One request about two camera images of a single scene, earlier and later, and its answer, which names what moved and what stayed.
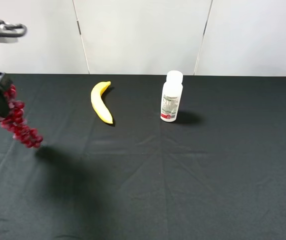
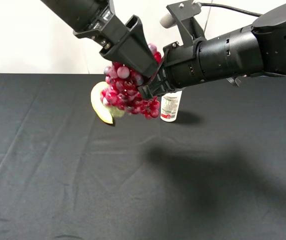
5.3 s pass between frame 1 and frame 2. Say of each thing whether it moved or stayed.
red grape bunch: moved
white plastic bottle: stayed
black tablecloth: stayed
